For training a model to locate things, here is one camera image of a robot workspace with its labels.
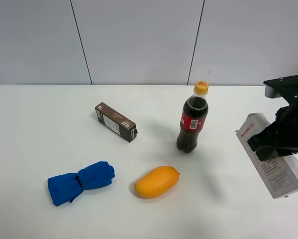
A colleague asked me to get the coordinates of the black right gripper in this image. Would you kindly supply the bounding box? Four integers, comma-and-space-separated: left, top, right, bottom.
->
247, 75, 298, 161

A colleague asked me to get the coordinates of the white rectangular carton box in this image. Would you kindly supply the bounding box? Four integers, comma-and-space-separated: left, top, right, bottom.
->
236, 113, 298, 199

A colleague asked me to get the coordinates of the cola bottle with red label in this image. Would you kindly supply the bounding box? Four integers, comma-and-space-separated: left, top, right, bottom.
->
176, 81, 209, 153

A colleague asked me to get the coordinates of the yellow mango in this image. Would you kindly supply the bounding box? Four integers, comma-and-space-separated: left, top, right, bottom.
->
134, 166, 180, 199

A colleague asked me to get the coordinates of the brown rectangular carton box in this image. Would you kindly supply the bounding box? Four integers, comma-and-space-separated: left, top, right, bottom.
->
95, 102, 138, 142

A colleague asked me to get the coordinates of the rolled blue cloth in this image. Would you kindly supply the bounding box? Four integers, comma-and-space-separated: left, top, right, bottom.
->
47, 161, 115, 207

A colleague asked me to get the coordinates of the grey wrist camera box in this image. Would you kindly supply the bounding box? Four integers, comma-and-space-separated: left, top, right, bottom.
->
265, 85, 287, 99

